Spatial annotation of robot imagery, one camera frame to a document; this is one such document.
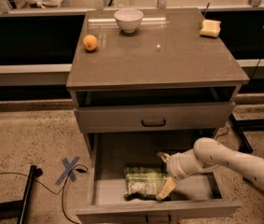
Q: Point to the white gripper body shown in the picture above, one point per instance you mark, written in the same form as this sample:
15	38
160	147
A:
173	167

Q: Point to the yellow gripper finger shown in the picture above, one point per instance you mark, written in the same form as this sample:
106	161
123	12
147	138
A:
168	184
164	156

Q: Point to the green jalapeno chip bag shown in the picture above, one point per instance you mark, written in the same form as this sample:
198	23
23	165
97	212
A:
142	182

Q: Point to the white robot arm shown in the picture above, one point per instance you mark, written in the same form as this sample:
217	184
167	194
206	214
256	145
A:
204	157

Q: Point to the open bottom drawer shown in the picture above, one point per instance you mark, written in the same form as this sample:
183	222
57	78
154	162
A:
198	196

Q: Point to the grey drawer cabinet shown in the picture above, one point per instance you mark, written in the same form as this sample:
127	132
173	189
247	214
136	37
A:
165	62

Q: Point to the closed upper drawer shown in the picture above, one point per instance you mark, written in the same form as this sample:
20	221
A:
140	118

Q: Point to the black stand leg right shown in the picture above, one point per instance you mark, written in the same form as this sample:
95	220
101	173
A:
239	126

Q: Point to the black stand leg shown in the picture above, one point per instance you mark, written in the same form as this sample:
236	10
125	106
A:
19	209
239	126

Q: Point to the blue tape cross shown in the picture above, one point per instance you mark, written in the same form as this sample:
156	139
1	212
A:
68	170

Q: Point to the yellow sponge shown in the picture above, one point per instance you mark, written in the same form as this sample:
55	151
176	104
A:
210	28

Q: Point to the orange fruit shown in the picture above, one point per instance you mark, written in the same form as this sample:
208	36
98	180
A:
90	42

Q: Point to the white bowl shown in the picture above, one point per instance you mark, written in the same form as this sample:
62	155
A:
128	19

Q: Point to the black stand leg left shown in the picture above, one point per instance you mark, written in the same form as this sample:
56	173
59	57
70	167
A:
19	209

